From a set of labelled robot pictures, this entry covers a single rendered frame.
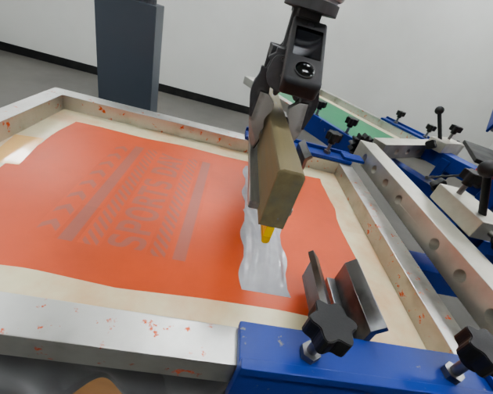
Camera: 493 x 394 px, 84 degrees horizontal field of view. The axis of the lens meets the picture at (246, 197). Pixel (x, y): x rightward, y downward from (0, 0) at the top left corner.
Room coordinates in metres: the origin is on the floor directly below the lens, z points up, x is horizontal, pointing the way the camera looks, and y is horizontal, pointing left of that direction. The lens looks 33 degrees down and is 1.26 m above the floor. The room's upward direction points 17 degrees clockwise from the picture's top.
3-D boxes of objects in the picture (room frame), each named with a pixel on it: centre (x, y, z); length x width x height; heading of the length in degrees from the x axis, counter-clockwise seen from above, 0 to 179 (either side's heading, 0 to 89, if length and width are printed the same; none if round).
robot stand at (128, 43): (1.03, 0.55, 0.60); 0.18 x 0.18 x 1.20; 16
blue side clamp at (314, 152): (0.72, -0.09, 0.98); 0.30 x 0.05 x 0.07; 99
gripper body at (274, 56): (0.45, -0.01, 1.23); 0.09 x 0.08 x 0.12; 9
